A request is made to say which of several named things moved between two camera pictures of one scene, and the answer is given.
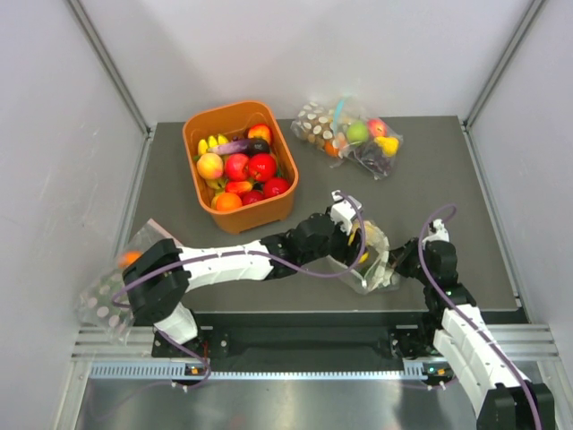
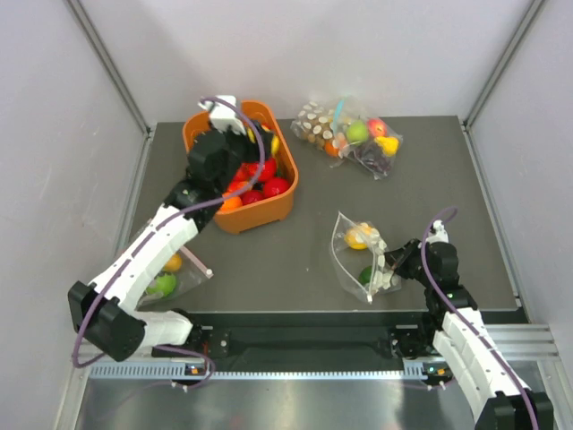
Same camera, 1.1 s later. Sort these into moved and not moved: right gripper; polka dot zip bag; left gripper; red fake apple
Moved: left gripper
Not moved: right gripper; red fake apple; polka dot zip bag
